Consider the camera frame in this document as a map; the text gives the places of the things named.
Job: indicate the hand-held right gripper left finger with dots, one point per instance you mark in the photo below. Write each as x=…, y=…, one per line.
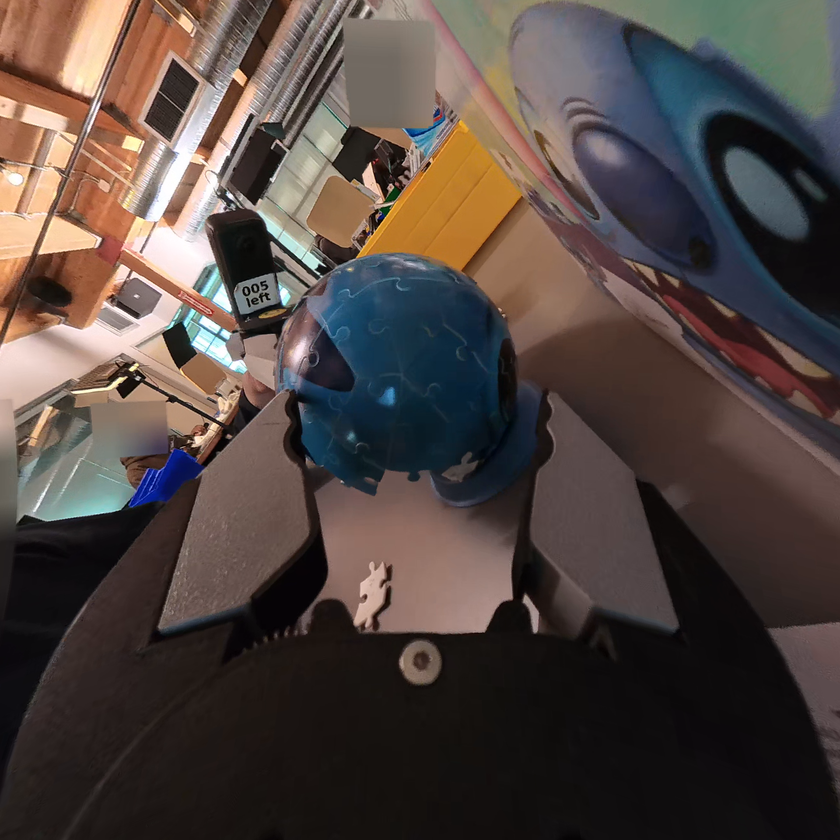
x=236, y=525

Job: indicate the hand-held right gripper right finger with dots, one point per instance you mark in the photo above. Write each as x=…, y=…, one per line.
x=590, y=525

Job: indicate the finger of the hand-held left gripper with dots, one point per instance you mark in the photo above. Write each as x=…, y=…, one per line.
x=256, y=354

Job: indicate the blue round ball stand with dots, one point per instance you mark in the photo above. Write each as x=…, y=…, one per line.
x=518, y=446

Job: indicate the blue puzzle ball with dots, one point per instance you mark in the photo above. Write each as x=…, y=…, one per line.
x=407, y=367

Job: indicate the single white puzzle piece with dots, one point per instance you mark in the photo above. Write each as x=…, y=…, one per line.
x=373, y=597

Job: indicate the printed cartoon puzzle box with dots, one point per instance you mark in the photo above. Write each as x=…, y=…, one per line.
x=656, y=164

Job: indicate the person's left hand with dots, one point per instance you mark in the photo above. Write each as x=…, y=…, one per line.
x=259, y=392

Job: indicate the wooden beam with red sign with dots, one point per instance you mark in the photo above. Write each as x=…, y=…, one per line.
x=193, y=303

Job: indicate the black light shade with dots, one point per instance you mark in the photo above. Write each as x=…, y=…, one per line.
x=177, y=344

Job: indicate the blue storage bin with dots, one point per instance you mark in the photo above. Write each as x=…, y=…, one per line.
x=164, y=479

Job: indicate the black hanging monitor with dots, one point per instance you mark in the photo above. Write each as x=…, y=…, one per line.
x=259, y=164

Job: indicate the tan rounded board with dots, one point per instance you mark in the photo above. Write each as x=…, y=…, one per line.
x=344, y=210

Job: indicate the studio light panel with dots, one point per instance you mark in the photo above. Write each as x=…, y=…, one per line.
x=98, y=380

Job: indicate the white vent grille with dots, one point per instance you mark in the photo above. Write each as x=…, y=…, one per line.
x=174, y=95

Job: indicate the yellow storage bin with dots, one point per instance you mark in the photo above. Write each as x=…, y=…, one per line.
x=446, y=203

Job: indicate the white instruction sheet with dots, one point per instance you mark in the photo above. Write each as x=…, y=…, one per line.
x=814, y=663

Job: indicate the black wall box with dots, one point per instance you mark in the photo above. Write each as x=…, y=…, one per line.
x=138, y=296

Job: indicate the silver ventilation duct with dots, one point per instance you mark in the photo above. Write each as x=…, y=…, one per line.
x=154, y=177
x=295, y=59

